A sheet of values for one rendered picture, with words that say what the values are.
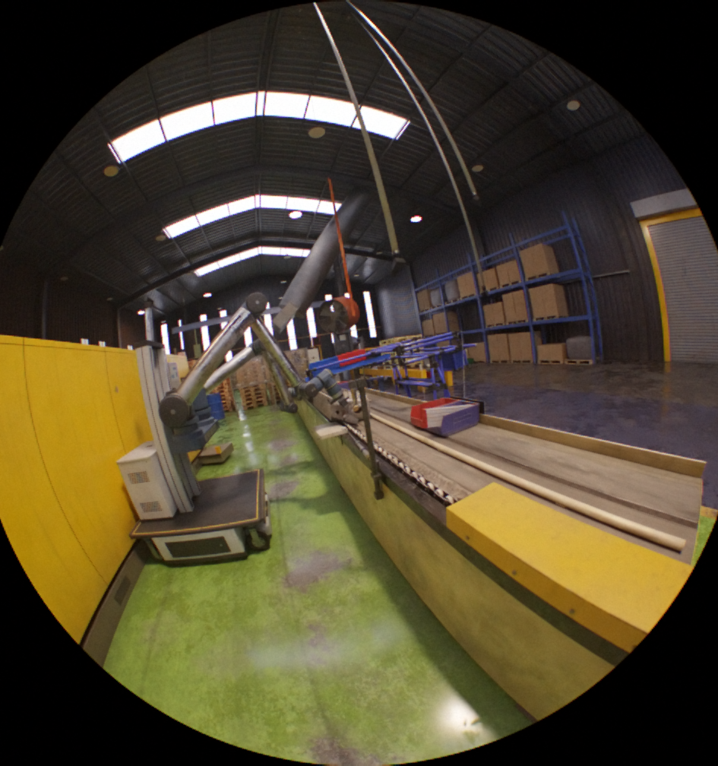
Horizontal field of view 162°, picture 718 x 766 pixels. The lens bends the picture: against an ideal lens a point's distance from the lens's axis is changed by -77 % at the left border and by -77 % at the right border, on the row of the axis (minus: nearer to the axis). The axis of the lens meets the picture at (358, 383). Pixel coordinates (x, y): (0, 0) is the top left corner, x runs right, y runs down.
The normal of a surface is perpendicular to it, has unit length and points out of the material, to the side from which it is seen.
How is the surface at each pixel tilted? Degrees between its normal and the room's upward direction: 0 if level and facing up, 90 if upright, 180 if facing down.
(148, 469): 90
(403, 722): 0
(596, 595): 0
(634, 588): 0
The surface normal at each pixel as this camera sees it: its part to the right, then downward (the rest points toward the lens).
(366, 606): -0.16, -0.98
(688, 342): -0.93, 0.18
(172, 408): 0.55, 0.01
